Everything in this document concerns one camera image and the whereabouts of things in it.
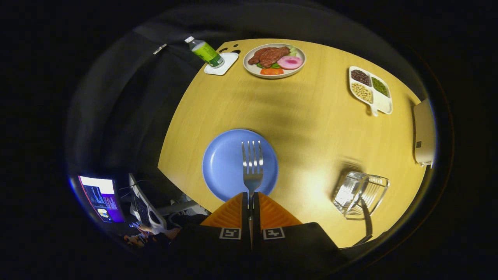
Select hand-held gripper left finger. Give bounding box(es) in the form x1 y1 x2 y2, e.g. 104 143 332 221
171 192 250 278

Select white divided dish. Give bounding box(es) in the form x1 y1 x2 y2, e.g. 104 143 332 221
349 66 393 117

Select round beige food plate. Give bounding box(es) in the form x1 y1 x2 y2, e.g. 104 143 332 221
243 43 307 79

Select wooden handle metal spoon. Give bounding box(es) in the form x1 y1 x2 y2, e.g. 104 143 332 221
352 198 374 246

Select pile of yellow beans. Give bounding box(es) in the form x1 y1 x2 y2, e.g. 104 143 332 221
351 83 373 104

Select white square coaster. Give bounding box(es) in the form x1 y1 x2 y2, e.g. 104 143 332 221
204 52 239 76

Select white toaster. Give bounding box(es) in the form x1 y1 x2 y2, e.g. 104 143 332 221
413 98 435 168

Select pile of green beans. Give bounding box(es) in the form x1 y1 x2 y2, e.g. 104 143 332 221
371 77 389 97

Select pink ham slice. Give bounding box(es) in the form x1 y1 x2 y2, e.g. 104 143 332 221
277 56 303 70

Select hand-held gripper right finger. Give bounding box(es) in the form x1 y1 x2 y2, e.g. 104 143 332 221
253 192 347 278

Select white laptop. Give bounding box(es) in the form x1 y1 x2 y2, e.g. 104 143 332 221
128 173 168 234

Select blue round plate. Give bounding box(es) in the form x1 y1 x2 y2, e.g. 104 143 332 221
202 129 279 202

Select pile of brown beans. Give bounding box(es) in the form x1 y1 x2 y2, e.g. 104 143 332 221
351 70 371 87

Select wooden handle metal fork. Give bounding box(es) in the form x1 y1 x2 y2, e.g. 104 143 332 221
242 140 264 249

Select metal wire cutlery basket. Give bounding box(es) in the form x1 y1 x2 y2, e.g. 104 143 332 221
332 171 390 221

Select grey chair frame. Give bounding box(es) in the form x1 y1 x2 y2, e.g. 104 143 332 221
156 198 212 218

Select computer monitor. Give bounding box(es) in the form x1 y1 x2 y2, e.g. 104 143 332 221
78 175 126 224

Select brown meat slices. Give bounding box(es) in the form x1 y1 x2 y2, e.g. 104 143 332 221
248 46 291 68

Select green label plastic bottle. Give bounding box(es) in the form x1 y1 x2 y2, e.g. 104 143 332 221
184 36 225 69

